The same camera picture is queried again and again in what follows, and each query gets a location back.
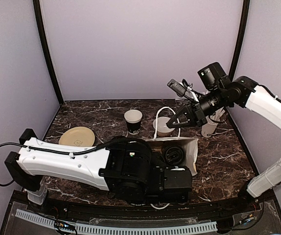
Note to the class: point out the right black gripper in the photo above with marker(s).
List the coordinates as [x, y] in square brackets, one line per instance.
[195, 115]

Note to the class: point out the white cup holding straws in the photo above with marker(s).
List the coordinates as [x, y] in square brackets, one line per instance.
[209, 128]

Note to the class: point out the black cup lid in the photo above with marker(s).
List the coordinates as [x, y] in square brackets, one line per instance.
[173, 155]

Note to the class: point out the brown paper bag white handles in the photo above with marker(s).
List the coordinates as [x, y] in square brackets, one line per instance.
[190, 146]

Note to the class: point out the stack of black paper cups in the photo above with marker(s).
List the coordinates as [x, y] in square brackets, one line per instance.
[133, 121]

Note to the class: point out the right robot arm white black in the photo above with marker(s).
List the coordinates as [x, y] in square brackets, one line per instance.
[257, 98]

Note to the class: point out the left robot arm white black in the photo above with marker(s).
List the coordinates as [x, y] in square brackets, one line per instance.
[37, 159]

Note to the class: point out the white paper bowl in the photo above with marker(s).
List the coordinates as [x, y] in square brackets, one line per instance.
[160, 127]

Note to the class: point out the bundle of white wrapped straws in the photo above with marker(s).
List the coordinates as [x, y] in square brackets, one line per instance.
[218, 114]

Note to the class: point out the beige round plate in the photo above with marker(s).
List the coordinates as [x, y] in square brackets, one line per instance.
[78, 136]

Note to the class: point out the black front table rail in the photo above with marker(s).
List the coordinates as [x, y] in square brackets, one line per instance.
[225, 211]

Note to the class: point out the white slotted cable duct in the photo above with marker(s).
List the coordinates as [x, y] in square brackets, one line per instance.
[88, 229]

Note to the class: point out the black right frame post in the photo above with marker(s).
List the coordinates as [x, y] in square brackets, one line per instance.
[240, 38]

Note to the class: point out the black frame post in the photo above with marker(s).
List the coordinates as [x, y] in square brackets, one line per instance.
[46, 52]
[240, 38]

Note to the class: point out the black left frame post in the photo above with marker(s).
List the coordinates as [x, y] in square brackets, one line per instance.
[46, 52]

